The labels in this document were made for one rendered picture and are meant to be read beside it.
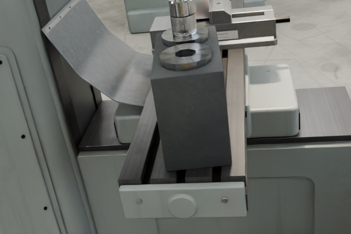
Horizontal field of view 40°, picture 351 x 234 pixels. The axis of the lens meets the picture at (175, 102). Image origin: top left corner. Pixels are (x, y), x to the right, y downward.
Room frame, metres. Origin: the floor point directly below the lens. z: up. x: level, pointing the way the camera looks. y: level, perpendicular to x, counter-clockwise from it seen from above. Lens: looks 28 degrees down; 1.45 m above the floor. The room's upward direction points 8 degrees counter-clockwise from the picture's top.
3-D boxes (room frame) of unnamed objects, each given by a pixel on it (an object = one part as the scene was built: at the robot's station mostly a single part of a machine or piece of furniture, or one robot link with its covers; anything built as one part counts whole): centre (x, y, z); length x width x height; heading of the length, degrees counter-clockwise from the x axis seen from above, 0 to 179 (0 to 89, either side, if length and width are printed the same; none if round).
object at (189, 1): (0.86, -0.04, 1.19); 0.05 x 0.05 x 0.01
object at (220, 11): (1.31, -0.16, 1.02); 0.12 x 0.06 x 0.04; 171
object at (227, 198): (1.27, -0.10, 0.89); 1.24 x 0.23 x 0.08; 169
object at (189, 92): (0.81, -0.03, 1.03); 0.22 x 0.12 x 0.20; 176
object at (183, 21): (0.86, -0.04, 1.16); 0.05 x 0.05 x 0.06
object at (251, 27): (1.31, -0.14, 0.99); 0.35 x 0.15 x 0.11; 81
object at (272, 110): (1.23, -0.09, 0.79); 0.50 x 0.35 x 0.12; 79
